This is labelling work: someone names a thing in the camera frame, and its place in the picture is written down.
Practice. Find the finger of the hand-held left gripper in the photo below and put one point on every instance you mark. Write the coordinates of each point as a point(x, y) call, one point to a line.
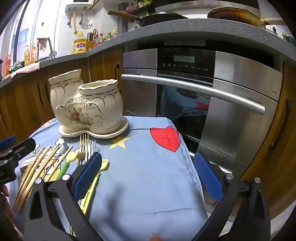
point(24, 147)
point(7, 141)

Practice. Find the silver metal fork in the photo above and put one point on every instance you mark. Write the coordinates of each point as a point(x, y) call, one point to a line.
point(93, 148)

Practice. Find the green glass bottle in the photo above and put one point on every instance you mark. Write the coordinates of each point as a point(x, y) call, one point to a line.
point(108, 36)

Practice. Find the yellow cooking oil bottle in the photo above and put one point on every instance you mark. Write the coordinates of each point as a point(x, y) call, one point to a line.
point(80, 46)

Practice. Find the yellow detergent bottle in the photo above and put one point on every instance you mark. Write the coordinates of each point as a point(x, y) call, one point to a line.
point(27, 56)

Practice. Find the kitchen faucet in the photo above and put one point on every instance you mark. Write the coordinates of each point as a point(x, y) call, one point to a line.
point(51, 48)

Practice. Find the grey speckled countertop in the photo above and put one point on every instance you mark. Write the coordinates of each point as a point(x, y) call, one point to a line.
point(166, 29)

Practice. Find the blue printed blanket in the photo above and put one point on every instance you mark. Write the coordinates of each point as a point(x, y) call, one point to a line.
point(143, 180)

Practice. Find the white towel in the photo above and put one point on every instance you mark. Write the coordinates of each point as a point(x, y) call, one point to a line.
point(25, 69)

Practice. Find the cream ceramic utensil holder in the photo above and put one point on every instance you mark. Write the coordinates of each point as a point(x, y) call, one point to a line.
point(104, 109)

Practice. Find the white water heater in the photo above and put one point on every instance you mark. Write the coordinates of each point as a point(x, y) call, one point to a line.
point(79, 4)

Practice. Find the pink cloth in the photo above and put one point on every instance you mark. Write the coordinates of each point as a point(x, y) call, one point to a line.
point(42, 44)

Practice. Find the orange detergent bottle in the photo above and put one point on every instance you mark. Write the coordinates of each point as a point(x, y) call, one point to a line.
point(34, 54)

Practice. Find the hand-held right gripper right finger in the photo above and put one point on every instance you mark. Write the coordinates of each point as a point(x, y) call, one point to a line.
point(208, 178)

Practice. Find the brown cooking pot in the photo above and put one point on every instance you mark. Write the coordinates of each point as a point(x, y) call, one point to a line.
point(233, 15)

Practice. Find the yellow plastic utensil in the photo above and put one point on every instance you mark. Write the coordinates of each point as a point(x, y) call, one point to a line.
point(92, 187)

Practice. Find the wooden knife block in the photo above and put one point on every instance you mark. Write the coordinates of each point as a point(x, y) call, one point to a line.
point(90, 42)

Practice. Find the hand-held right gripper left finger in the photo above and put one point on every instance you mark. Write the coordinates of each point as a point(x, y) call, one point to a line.
point(89, 170)

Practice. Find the kitchen window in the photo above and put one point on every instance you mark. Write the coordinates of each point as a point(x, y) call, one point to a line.
point(30, 25)

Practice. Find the wooden kitchen cabinets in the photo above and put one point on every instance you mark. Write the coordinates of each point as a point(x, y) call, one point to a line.
point(27, 97)

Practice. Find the gold metal fork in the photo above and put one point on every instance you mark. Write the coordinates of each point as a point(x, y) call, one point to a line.
point(84, 144)

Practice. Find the black spice rack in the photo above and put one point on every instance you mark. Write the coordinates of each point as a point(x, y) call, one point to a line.
point(138, 10)

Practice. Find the orange spray bottle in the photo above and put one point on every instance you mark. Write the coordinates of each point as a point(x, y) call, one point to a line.
point(8, 66)

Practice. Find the stainless steel built-in oven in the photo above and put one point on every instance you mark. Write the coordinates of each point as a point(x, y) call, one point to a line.
point(231, 111)

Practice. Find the person's left hand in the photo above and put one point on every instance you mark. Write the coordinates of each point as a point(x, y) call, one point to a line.
point(4, 193)

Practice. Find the green packet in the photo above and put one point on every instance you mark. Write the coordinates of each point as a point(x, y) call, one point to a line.
point(16, 66)

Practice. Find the wooden cabinet beside oven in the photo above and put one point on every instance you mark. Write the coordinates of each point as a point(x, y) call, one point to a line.
point(275, 139)

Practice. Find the dark sauce bottle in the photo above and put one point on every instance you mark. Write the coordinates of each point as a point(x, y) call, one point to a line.
point(101, 39)

